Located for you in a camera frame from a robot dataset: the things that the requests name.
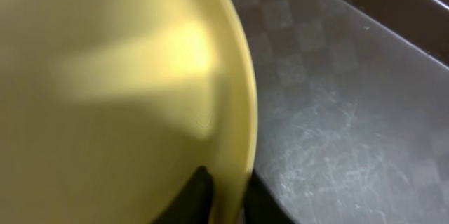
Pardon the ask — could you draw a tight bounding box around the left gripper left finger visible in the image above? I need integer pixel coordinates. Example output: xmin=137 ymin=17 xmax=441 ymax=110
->
xmin=152 ymin=166 xmax=214 ymax=224

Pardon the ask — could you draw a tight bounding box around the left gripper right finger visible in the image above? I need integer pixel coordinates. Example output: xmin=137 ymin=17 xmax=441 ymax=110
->
xmin=243 ymin=171 xmax=294 ymax=224

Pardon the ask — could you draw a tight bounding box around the yellow plate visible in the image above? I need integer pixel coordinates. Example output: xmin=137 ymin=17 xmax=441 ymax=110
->
xmin=1 ymin=0 xmax=257 ymax=223

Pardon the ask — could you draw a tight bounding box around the brown serving tray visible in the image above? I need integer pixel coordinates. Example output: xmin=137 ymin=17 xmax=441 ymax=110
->
xmin=232 ymin=0 xmax=448 ymax=223

